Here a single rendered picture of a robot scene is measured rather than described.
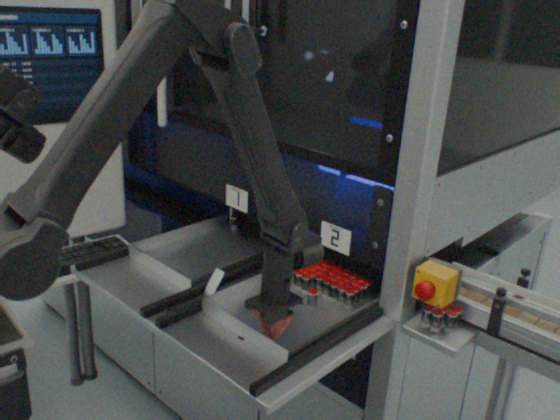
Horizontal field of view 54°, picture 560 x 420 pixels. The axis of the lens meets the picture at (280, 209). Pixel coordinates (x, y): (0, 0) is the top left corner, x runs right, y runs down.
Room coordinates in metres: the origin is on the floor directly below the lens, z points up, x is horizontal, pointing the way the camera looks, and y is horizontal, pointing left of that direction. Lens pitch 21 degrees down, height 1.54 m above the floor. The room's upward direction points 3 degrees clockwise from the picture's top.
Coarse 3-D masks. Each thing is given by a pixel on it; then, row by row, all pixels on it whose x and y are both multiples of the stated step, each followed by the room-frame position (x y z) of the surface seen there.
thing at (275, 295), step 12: (264, 276) 0.91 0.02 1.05; (264, 288) 0.90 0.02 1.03; (276, 288) 0.89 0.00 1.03; (288, 288) 0.90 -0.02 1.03; (252, 300) 0.91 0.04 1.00; (264, 300) 0.90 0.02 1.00; (276, 300) 0.89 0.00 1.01; (288, 300) 0.91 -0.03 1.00; (300, 300) 0.93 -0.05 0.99; (264, 312) 0.87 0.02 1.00; (276, 312) 0.88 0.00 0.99
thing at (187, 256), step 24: (144, 240) 1.32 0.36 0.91; (168, 240) 1.38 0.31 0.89; (192, 240) 1.41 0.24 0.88; (216, 240) 1.42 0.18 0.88; (240, 240) 1.43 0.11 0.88; (264, 240) 1.43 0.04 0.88; (144, 264) 1.24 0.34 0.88; (168, 264) 1.25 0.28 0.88; (192, 264) 1.26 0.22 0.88; (216, 264) 1.27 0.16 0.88; (240, 264) 1.24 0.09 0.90
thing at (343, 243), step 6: (324, 222) 1.19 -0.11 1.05; (324, 228) 1.19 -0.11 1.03; (330, 228) 1.18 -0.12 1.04; (336, 228) 1.17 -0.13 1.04; (342, 228) 1.16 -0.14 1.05; (324, 234) 1.19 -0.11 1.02; (330, 234) 1.18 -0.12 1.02; (336, 234) 1.17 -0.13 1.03; (342, 234) 1.16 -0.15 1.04; (348, 234) 1.15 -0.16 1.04; (324, 240) 1.19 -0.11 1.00; (330, 240) 1.18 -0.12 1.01; (336, 240) 1.17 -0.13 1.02; (342, 240) 1.16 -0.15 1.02; (348, 240) 1.14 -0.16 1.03; (330, 246) 1.18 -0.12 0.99; (342, 246) 1.15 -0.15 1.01; (348, 246) 1.14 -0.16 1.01; (342, 252) 1.15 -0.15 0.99; (348, 252) 1.14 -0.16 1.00
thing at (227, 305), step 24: (240, 288) 1.12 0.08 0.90; (216, 312) 1.01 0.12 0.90; (240, 312) 1.05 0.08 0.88; (312, 312) 1.06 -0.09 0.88; (336, 312) 1.07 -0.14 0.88; (360, 312) 1.04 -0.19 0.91; (264, 336) 0.91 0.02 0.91; (288, 336) 0.96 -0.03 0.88; (312, 336) 0.92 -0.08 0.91; (288, 360) 0.87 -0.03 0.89
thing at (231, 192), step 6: (228, 186) 1.42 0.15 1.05; (228, 192) 1.42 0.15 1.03; (234, 192) 1.40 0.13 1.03; (240, 192) 1.39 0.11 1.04; (246, 192) 1.37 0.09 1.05; (228, 198) 1.42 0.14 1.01; (234, 198) 1.40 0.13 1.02; (240, 198) 1.39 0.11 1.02; (246, 198) 1.37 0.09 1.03; (228, 204) 1.42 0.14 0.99; (234, 204) 1.40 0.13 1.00; (240, 204) 1.39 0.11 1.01; (246, 204) 1.37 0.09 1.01; (240, 210) 1.39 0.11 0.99; (246, 210) 1.37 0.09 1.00
